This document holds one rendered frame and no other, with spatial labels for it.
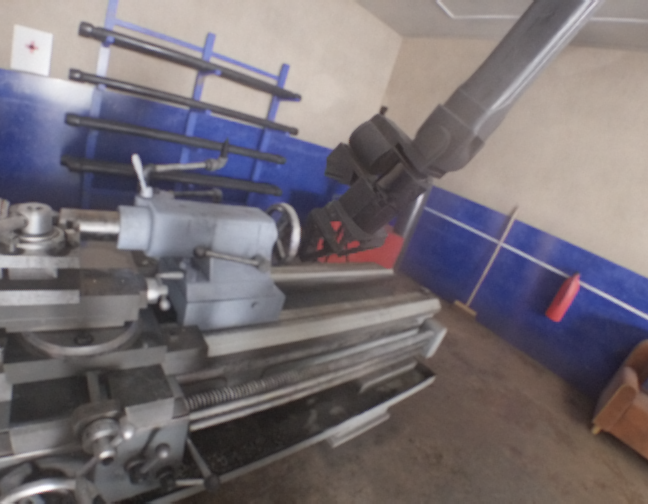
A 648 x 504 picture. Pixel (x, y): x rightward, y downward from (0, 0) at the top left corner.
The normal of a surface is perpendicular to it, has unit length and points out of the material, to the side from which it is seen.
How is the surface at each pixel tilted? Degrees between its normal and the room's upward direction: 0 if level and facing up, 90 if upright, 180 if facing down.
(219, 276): 66
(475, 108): 91
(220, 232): 82
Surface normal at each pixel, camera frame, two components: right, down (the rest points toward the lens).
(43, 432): 0.57, 0.44
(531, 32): -0.68, 0.03
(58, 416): 0.29, -0.90
